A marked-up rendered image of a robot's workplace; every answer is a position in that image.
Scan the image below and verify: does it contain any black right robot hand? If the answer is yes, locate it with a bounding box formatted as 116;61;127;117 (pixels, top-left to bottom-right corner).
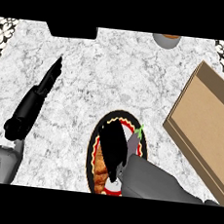
94;117;131;185

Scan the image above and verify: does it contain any black rimmed patterned plate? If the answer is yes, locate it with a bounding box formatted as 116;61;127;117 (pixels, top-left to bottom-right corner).
82;107;153;200

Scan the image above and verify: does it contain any golden brown croissant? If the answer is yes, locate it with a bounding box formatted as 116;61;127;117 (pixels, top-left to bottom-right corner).
90;144;112;195

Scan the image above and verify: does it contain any brown cardboard box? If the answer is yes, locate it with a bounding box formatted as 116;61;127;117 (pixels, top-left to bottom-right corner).
155;56;224;207

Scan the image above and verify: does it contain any purple eggplant with green stem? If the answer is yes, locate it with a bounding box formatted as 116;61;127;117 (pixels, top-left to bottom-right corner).
125;123;146;161

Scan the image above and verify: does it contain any grey bowl with orange content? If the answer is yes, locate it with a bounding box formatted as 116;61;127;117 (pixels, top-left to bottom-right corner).
151;32;183;52

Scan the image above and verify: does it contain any black rectangular appliance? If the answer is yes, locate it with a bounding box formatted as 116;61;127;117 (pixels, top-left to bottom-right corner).
45;21;99;42

